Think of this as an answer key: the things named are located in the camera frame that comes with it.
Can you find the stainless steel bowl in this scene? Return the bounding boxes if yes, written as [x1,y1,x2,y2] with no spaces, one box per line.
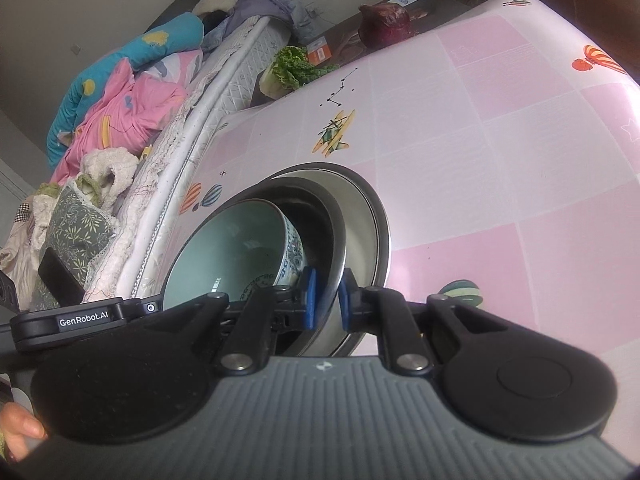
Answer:
[240,180,347,332]

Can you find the person's left hand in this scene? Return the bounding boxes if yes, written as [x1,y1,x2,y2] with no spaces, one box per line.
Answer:
[0,402,49,462]

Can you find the white fleece blanket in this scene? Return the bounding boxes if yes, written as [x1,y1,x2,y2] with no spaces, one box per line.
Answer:
[32,147,140,211]

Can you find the grey clothes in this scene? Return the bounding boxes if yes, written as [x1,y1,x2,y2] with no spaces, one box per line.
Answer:
[201,0,312,52]

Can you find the green leafy cabbage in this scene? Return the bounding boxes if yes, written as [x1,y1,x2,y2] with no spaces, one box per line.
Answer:
[262,46,342,99]

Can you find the dark flat carton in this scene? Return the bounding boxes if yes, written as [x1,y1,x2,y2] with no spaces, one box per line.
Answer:
[250,0,473,107]

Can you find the teal ceramic bowl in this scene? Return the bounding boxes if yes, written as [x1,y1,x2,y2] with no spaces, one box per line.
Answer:
[161,199,307,311]

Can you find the pink quilt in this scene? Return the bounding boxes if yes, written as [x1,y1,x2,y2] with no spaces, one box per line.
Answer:
[50,52,203,186]

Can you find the bowls with teal bowl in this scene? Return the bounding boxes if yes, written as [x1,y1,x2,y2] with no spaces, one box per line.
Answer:
[260,162,392,357]

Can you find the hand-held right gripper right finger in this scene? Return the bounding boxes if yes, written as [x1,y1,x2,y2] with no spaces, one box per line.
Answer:
[338,269,484,377]

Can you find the cream fleece pillow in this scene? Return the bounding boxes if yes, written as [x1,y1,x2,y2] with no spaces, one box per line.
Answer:
[192,0,241,17]

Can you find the green floral pillow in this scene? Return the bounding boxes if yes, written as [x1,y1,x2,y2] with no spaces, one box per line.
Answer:
[31,185,121,311]

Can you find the black phone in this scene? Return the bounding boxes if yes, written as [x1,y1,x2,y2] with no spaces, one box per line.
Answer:
[38,246,87,307]

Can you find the red cabbage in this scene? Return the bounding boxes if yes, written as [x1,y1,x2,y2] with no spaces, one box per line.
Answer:
[358,2,414,49]

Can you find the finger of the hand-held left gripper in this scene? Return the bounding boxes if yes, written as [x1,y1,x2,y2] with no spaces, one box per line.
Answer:
[10,297,163,352]

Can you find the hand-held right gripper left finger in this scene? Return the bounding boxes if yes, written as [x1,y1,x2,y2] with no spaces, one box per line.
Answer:
[145,266,319,377]

